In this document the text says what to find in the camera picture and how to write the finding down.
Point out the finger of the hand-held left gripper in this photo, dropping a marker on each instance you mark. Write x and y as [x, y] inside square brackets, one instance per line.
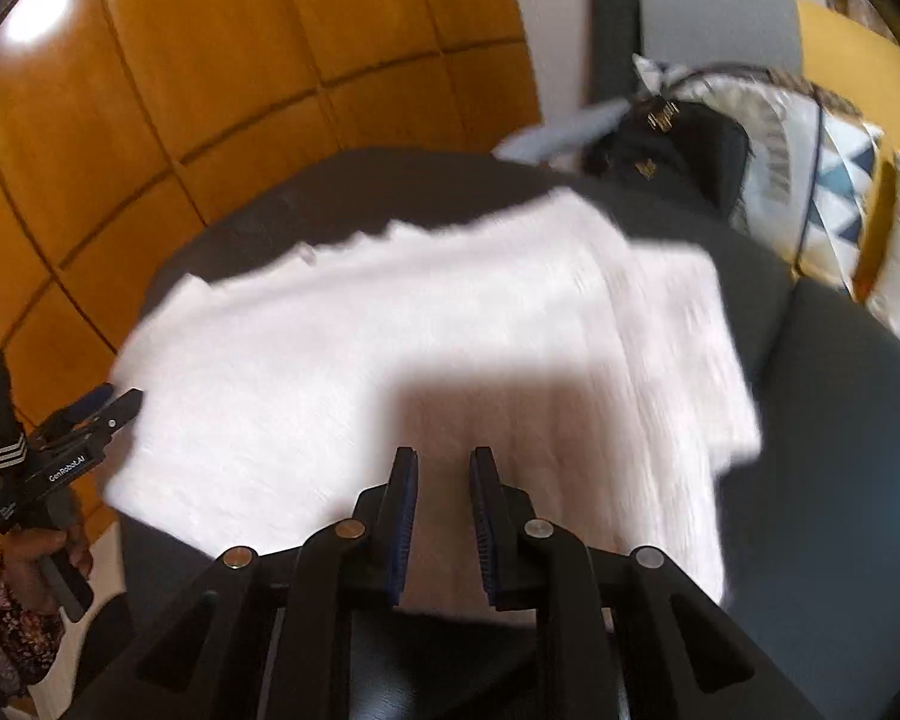
[124, 406]
[94, 399]

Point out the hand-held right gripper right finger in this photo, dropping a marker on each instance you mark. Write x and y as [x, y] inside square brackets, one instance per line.
[486, 532]

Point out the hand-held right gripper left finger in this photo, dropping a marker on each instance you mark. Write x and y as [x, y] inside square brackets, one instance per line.
[403, 525]

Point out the white knitted blanket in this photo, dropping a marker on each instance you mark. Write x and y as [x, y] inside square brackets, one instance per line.
[420, 315]

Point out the person's left forearm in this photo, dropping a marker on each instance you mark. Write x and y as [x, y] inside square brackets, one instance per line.
[7, 637]

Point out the person's left hand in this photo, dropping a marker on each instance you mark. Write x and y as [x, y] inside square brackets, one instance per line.
[26, 562]

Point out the black handbag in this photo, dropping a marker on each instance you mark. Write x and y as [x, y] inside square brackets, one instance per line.
[690, 150]

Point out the triangle print pillow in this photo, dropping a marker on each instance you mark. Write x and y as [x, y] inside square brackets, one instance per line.
[847, 187]

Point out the black rolled mat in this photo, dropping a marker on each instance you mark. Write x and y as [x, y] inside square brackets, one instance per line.
[615, 22]

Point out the grey yellow blue sofa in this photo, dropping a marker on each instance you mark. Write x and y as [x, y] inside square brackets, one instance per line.
[720, 22]

